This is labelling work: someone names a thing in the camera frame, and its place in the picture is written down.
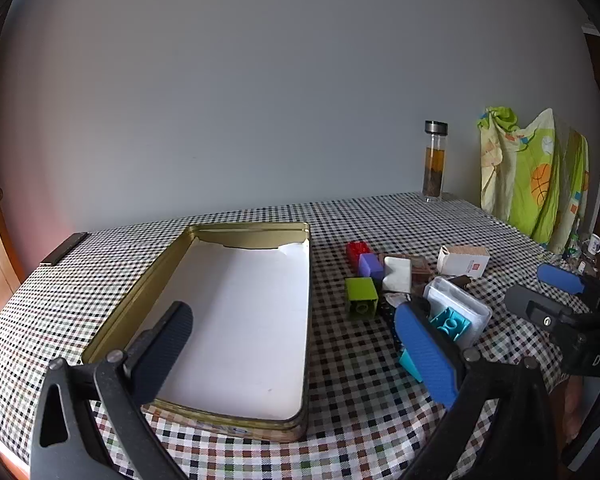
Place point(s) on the clear plastic case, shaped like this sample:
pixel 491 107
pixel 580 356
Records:
pixel 472 310

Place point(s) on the white mug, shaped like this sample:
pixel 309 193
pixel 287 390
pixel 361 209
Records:
pixel 595 245

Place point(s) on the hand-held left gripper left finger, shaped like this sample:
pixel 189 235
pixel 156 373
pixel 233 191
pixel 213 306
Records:
pixel 165 350

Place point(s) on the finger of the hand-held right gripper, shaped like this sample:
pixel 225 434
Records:
pixel 560 280
pixel 530 305

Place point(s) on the small glass bottle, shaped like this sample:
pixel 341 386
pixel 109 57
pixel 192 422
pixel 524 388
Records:
pixel 573 247

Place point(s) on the person's right hand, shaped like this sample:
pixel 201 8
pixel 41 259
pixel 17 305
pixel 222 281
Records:
pixel 575 405

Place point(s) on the green building block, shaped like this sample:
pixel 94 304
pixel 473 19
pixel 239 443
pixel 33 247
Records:
pixel 360 292

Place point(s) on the green printed blanket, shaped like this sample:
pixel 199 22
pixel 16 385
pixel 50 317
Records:
pixel 530 185

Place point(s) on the white paper liner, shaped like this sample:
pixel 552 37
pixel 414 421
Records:
pixel 240 320

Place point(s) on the red building block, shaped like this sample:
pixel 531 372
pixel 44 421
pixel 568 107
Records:
pixel 357 252

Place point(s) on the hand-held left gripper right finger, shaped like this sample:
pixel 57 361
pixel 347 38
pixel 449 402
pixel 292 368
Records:
pixel 425 360

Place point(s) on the gold metal tin box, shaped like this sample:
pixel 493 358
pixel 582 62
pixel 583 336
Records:
pixel 250 234

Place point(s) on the teal building block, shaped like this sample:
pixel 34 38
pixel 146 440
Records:
pixel 450 322

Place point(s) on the glass tea bottle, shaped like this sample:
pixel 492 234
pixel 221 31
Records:
pixel 435 170

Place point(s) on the white and tan box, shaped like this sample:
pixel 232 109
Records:
pixel 462 265

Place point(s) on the white building block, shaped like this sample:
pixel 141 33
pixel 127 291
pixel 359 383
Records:
pixel 397 272

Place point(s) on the dark brown small box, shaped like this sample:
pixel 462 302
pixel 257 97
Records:
pixel 461 281

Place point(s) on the checkered tablecloth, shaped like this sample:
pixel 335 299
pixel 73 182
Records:
pixel 360 410

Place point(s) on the purple building block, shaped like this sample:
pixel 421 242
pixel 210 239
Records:
pixel 370 266

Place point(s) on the black flat bar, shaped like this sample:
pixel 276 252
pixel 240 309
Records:
pixel 62 250

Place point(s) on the teal plastic wedge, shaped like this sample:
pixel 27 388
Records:
pixel 410 365

